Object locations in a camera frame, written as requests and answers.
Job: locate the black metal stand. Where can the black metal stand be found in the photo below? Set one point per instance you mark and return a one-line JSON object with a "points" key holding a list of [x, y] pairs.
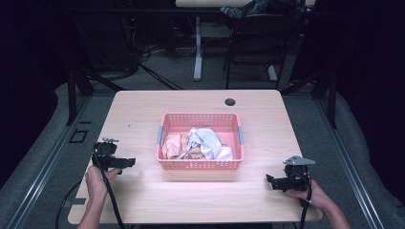
{"points": [[331, 98], [72, 95]]}

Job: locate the peach crumpled cloth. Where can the peach crumpled cloth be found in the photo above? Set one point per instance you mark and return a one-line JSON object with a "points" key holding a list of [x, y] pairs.
{"points": [[173, 148]]}

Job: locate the pink plastic basket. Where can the pink plastic basket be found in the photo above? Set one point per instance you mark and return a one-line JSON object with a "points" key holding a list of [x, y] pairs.
{"points": [[200, 121]]}

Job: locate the white desk leg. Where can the white desk leg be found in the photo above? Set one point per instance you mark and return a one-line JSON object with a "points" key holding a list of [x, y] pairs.
{"points": [[198, 51]]}

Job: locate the white crumpled cloth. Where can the white crumpled cloth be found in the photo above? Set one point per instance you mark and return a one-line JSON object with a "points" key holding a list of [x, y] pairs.
{"points": [[207, 143]]}

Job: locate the grey tape strip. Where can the grey tape strip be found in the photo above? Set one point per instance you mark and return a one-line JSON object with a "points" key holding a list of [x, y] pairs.
{"points": [[74, 202]]}

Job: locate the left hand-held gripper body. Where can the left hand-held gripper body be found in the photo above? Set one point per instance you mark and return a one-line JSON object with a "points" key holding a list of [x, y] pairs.
{"points": [[104, 152]]}

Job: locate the black chair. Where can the black chair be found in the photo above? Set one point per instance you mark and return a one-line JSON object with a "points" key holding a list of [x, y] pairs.
{"points": [[254, 35]]}

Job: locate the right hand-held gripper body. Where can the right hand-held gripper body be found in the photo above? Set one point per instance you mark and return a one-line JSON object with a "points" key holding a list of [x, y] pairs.
{"points": [[296, 175]]}

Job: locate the person's left hand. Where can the person's left hand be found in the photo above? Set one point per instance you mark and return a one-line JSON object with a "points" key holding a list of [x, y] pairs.
{"points": [[95, 183]]}

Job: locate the metal floor rail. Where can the metal floor rail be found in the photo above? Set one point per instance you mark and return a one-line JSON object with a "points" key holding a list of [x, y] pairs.
{"points": [[347, 165], [47, 165]]}

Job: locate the person's right hand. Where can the person's right hand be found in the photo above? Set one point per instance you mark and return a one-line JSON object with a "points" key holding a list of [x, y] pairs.
{"points": [[313, 197]]}

